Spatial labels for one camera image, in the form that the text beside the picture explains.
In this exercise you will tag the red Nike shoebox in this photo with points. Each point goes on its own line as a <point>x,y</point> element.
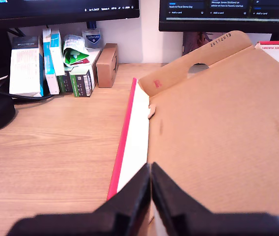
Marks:
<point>215,135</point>

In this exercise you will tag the tall white cyan box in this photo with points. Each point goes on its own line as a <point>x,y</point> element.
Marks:
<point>46,64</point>

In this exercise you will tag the small green black box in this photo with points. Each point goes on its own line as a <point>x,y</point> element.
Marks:
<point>65,84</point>

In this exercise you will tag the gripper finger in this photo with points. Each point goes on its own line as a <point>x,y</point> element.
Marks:
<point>169,196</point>
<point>132,196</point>

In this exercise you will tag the black Huawei computer monitor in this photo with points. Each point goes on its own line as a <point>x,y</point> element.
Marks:
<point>203,24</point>

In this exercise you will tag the small brown cardboard box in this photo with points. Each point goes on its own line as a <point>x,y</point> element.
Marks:
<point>106,70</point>

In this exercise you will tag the slim white cyan box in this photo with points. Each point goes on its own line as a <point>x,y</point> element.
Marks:
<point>56,56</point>

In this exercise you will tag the clear Cuticura bottle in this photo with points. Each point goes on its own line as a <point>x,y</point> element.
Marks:
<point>92,38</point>

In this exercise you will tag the white box with black top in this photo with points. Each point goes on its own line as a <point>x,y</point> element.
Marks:
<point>24,73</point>

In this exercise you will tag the plain white box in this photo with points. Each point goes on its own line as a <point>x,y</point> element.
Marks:
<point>95,57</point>

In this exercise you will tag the crumpled white green leaflet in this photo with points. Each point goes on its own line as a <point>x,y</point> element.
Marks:
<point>73,52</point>

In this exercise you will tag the purple patterned packet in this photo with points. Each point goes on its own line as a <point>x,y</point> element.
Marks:
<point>193,41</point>

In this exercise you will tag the green black box with barcode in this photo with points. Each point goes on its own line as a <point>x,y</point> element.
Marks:
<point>81,83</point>

